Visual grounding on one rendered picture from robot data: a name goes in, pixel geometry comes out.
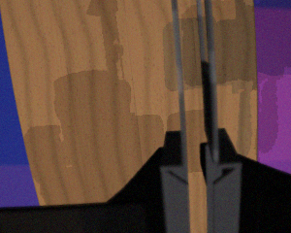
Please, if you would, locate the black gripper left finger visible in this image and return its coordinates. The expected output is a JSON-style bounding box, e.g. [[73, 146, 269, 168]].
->
[[0, 147, 166, 233]]

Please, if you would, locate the brown wooden board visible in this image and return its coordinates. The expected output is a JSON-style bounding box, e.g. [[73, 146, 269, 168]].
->
[[0, 0, 258, 233]]

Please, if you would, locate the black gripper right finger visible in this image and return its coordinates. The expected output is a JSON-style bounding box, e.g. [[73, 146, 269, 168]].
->
[[199, 143, 291, 233]]

